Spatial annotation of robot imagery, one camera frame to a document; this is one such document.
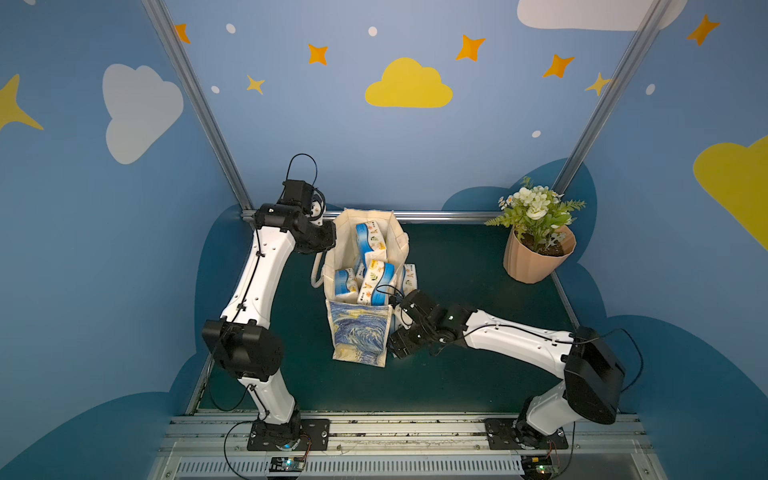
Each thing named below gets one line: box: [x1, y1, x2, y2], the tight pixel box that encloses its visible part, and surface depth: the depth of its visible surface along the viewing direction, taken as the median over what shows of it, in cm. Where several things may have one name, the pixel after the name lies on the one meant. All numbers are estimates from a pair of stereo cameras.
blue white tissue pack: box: [335, 268, 358, 296], surface depth 80 cm
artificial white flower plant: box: [485, 176, 586, 253], surface depth 90 cm
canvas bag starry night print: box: [311, 208, 410, 368], surface depth 80 cm
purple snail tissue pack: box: [357, 260, 396, 306], surface depth 76 cm
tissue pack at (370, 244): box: [355, 221, 388, 272], surface depth 85 cm
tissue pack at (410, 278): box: [403, 263, 418, 296], surface depth 99 cm
